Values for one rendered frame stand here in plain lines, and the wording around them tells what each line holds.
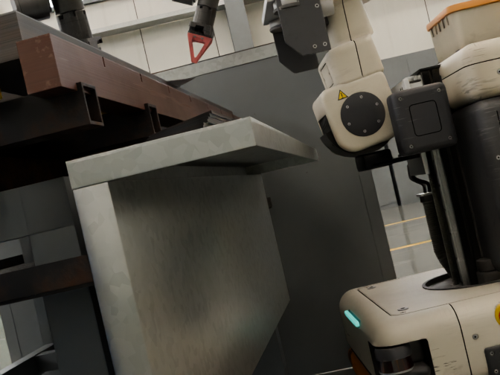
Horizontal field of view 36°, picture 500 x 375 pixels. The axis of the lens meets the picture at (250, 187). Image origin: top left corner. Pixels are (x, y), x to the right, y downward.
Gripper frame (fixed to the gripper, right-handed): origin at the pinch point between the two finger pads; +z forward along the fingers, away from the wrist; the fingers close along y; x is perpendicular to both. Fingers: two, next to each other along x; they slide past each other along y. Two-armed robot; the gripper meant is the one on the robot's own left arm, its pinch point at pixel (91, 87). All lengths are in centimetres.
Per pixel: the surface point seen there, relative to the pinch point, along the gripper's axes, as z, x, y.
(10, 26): -12, 11, 59
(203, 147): 5, 32, 70
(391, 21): 53, 135, -982
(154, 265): 19, 21, 63
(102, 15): -51, -257, -941
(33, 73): -6, 14, 63
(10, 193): 8, 5, 58
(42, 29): -11, 12, 52
